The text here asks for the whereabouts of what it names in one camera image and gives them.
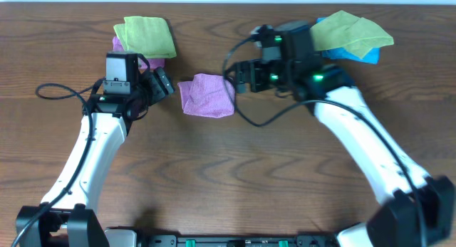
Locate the folded green cloth left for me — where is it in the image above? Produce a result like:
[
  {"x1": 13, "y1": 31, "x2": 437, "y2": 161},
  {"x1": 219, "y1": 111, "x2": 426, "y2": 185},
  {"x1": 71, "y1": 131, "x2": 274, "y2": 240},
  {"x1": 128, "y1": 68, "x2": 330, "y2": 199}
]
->
[{"x1": 113, "y1": 16, "x2": 177, "y2": 59}]

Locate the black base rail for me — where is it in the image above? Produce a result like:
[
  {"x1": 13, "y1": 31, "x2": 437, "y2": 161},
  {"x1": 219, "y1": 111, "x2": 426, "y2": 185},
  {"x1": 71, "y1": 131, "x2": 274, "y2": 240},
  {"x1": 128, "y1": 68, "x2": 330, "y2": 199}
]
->
[{"x1": 105, "y1": 233, "x2": 343, "y2": 247}]

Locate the large purple microfiber cloth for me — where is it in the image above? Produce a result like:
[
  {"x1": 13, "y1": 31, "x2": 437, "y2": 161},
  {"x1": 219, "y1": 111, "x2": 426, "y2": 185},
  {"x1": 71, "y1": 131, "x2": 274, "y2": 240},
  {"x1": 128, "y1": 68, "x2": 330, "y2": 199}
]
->
[{"x1": 177, "y1": 73, "x2": 234, "y2": 118}]

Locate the blue cloth right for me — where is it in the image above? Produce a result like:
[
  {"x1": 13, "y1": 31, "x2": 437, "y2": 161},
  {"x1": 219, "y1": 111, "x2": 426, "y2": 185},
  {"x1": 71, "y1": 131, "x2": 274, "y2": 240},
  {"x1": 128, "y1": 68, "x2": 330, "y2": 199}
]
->
[{"x1": 316, "y1": 16, "x2": 381, "y2": 65}]

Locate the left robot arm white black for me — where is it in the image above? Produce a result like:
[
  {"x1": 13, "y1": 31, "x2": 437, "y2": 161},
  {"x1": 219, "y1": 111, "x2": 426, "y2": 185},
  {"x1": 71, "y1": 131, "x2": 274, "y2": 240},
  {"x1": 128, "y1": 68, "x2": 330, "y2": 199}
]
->
[{"x1": 12, "y1": 67, "x2": 175, "y2": 246}]

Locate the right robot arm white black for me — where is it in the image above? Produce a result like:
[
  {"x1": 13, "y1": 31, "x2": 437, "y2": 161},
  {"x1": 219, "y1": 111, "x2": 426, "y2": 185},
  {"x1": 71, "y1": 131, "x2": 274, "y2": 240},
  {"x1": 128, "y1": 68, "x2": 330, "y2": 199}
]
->
[{"x1": 222, "y1": 59, "x2": 455, "y2": 246}]

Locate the folded purple cloth left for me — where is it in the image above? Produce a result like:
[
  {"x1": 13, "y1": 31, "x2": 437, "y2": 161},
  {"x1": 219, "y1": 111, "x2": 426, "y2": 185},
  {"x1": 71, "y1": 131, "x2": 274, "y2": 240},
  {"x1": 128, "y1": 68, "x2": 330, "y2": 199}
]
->
[{"x1": 113, "y1": 36, "x2": 165, "y2": 70}]

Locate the crumpled green cloth right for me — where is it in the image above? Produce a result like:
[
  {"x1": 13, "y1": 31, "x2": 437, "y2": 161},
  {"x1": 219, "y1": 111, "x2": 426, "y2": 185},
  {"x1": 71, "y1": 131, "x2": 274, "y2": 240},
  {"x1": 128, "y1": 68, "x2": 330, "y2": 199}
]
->
[{"x1": 310, "y1": 11, "x2": 394, "y2": 58}]

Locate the black right camera cable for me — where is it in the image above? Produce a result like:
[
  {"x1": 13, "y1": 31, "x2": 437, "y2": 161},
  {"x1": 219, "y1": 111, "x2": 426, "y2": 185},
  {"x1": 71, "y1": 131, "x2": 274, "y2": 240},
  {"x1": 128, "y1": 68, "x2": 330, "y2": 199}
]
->
[{"x1": 221, "y1": 35, "x2": 321, "y2": 128}]

